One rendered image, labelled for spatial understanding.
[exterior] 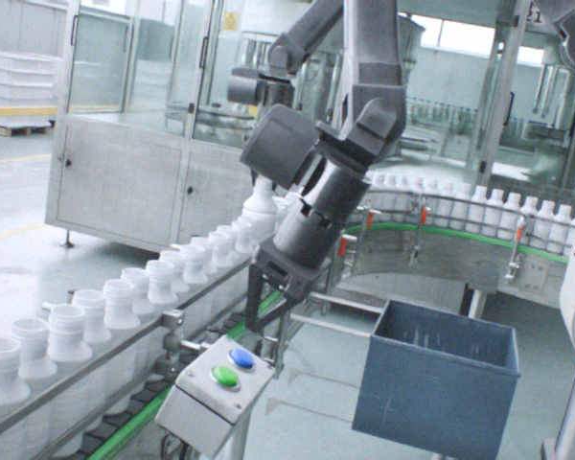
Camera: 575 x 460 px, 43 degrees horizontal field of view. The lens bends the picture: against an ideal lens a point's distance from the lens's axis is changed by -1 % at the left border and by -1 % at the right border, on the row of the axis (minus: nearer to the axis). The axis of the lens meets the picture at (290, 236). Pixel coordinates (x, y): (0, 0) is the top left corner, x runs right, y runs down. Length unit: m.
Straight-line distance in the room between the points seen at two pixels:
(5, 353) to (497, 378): 1.09
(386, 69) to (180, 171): 4.04
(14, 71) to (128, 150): 5.26
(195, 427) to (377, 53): 0.44
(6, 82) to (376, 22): 9.36
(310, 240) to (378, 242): 1.81
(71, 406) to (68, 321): 0.10
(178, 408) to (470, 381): 0.87
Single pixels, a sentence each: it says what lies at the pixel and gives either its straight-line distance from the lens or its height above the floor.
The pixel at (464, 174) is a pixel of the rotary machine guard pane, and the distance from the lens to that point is 4.43.
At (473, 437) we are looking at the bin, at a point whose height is 0.79.
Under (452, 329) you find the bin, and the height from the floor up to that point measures 0.91.
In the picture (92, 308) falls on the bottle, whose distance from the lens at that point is 0.87.
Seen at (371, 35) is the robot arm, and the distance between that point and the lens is 0.80.
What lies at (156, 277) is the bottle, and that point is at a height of 1.15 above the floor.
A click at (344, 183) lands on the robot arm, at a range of 0.72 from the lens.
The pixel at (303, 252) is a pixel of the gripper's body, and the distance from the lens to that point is 0.74.
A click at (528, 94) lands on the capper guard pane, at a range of 6.31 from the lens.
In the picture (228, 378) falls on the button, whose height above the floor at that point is 1.12.
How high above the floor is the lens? 1.45
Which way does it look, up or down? 13 degrees down
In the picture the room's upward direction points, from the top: 10 degrees clockwise
